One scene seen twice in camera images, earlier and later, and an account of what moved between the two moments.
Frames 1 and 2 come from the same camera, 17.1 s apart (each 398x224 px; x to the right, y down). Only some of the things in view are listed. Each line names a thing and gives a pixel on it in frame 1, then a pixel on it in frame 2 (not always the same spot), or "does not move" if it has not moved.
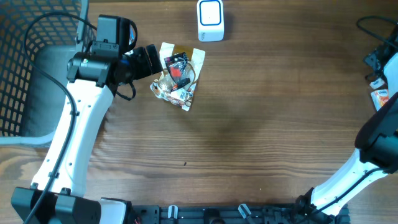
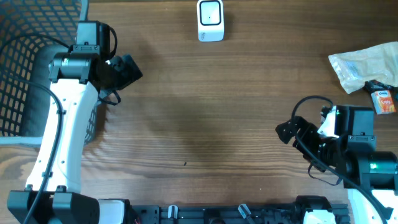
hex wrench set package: (176, 65) → (374, 85)
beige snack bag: (182, 97) → (377, 63)
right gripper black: (372, 60) → (307, 129)
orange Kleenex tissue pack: (379, 98) does not move
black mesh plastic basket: (38, 38) does not move
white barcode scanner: (211, 23) does not move
